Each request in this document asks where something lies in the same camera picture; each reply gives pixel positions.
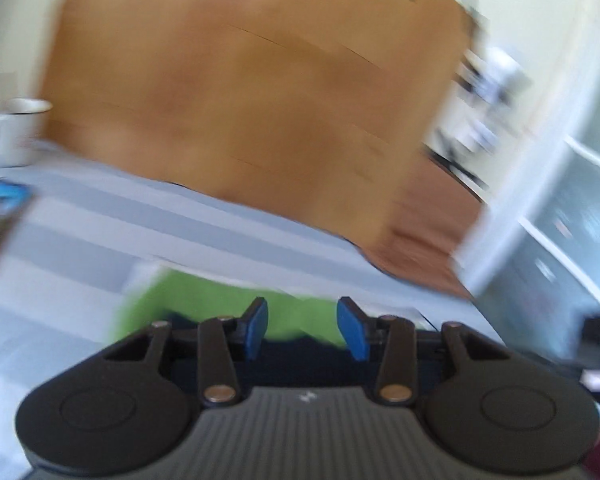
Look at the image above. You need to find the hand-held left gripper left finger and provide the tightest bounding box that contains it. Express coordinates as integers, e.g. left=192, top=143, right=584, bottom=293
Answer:
left=102, top=297, right=270, bottom=406

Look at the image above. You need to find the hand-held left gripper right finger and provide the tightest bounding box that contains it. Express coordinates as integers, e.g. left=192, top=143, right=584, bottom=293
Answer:
left=336, top=296, right=508, bottom=406

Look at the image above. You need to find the brown perforated leather cushion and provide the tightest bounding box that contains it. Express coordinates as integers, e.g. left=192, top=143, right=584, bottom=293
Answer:
left=365, top=150, right=488, bottom=301

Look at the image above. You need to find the light blue striped sheet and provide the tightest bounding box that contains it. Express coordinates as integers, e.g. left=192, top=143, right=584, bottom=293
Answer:
left=0, top=140, right=511, bottom=480

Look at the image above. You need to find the frosted glass door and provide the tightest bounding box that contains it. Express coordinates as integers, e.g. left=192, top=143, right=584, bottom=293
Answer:
left=455, top=125, right=600, bottom=361

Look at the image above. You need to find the wooden cabinet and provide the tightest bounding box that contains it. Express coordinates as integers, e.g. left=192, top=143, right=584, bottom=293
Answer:
left=35, top=0, right=473, bottom=261

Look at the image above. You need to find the white enamel mug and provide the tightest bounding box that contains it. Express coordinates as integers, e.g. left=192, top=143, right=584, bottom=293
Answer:
left=0, top=97, right=52, bottom=168

